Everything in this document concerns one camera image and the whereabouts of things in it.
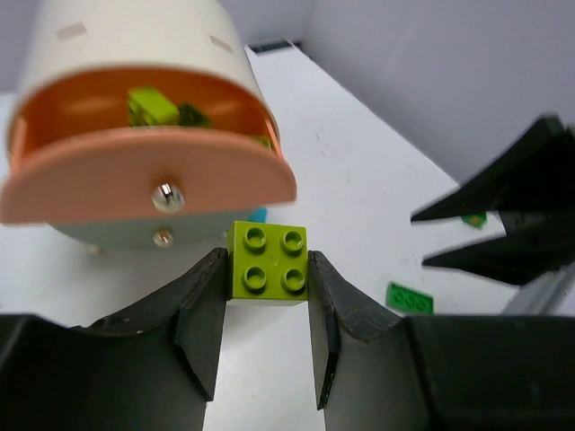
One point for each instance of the dark green long lego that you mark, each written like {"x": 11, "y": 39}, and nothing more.
{"x": 404, "y": 299}

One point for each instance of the grey bottom drawer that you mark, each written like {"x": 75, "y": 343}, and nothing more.
{"x": 138, "y": 234}

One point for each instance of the lime square lego front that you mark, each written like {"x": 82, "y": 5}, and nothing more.
{"x": 189, "y": 116}

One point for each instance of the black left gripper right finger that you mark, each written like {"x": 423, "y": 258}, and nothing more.
{"x": 375, "y": 370}

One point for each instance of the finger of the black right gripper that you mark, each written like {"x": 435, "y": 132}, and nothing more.
{"x": 517, "y": 258}
{"x": 534, "y": 175}

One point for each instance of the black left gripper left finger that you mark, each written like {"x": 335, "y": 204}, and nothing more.
{"x": 150, "y": 366}

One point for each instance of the right blue corner label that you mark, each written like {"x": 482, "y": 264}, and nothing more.
{"x": 271, "y": 45}

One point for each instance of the aluminium front rail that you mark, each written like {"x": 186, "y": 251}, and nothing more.
{"x": 544, "y": 296}

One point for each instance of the lime curved lego assembly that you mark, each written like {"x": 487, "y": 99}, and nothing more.
{"x": 147, "y": 107}

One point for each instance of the small green square lego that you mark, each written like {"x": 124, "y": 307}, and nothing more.
{"x": 476, "y": 221}

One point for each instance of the lime square lego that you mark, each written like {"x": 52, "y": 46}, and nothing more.
{"x": 189, "y": 116}
{"x": 267, "y": 263}

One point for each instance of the long teal lego brick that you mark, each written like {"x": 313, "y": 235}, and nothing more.
{"x": 259, "y": 215}

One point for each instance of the cream cylindrical drawer container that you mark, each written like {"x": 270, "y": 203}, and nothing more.
{"x": 84, "y": 57}

